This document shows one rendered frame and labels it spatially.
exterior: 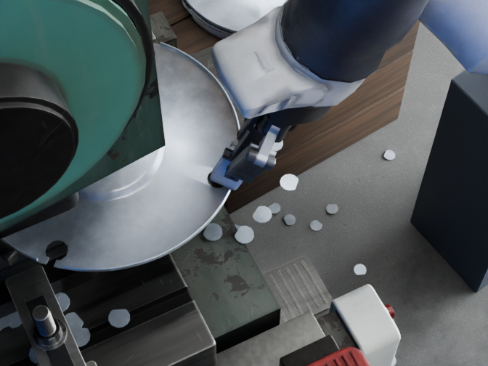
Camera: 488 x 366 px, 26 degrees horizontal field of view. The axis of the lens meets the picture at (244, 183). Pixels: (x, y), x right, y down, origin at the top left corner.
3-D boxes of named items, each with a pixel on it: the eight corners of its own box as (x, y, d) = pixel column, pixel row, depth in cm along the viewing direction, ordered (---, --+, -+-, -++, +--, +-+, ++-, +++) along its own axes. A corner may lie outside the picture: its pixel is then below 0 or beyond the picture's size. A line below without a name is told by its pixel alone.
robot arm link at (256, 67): (393, 12, 86) (367, 46, 91) (253, -52, 84) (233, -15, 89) (359, 137, 80) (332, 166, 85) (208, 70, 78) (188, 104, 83)
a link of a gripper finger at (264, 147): (301, 101, 91) (286, 150, 88) (280, 128, 95) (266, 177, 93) (276, 89, 91) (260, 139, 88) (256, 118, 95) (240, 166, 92)
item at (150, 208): (-84, 227, 106) (-86, 224, 106) (30, 12, 120) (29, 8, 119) (188, 307, 102) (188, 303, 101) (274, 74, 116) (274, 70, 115)
